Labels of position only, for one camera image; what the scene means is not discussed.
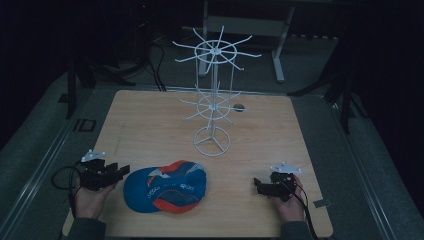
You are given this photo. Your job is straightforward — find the black rectangular floor frame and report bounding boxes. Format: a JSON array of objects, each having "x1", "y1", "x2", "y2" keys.
[{"x1": 72, "y1": 118, "x2": 98, "y2": 133}]

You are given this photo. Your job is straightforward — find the person's right hand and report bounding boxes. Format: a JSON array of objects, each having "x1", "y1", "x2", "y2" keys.
[{"x1": 270, "y1": 174, "x2": 306, "y2": 223}]

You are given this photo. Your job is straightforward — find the grey tape strip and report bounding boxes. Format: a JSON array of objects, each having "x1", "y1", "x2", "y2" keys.
[{"x1": 312, "y1": 198, "x2": 334, "y2": 209}]

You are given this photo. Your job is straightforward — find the white metal desk frame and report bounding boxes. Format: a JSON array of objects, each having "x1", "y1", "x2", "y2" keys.
[{"x1": 198, "y1": 0, "x2": 297, "y2": 84}]

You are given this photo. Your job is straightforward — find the black floor cables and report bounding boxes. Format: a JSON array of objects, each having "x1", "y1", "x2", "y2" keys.
[{"x1": 116, "y1": 39, "x2": 168, "y2": 93}]

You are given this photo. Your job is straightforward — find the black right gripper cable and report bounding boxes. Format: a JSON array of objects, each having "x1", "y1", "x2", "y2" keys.
[{"x1": 291, "y1": 182, "x2": 322, "y2": 240}]

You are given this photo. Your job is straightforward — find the white wire rack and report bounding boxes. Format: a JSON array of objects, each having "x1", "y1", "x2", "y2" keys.
[{"x1": 171, "y1": 25, "x2": 263, "y2": 158}]

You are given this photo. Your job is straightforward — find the person's left hand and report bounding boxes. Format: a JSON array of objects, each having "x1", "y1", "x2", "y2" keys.
[{"x1": 73, "y1": 178, "x2": 118, "y2": 220}]

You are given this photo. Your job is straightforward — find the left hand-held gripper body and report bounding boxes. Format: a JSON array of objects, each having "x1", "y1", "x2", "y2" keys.
[{"x1": 79, "y1": 149, "x2": 115, "y2": 192}]

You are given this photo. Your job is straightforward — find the blue and red cap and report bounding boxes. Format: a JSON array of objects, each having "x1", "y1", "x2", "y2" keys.
[{"x1": 122, "y1": 159, "x2": 208, "y2": 215}]

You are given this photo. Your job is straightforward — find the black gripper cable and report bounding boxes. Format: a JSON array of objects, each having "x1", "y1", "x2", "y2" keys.
[
  {"x1": 291, "y1": 182, "x2": 322, "y2": 240},
  {"x1": 50, "y1": 160, "x2": 84, "y2": 219}
]

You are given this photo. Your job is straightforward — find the black metal stand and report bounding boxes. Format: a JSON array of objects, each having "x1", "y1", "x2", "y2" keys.
[
  {"x1": 64, "y1": 54, "x2": 137, "y2": 120},
  {"x1": 287, "y1": 39, "x2": 370, "y2": 135}
]

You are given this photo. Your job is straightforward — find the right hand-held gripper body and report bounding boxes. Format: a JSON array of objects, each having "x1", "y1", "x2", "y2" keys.
[{"x1": 262, "y1": 161, "x2": 303, "y2": 203}]

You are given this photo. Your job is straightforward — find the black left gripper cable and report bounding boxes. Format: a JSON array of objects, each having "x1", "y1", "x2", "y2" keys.
[{"x1": 50, "y1": 160, "x2": 84, "y2": 219}]

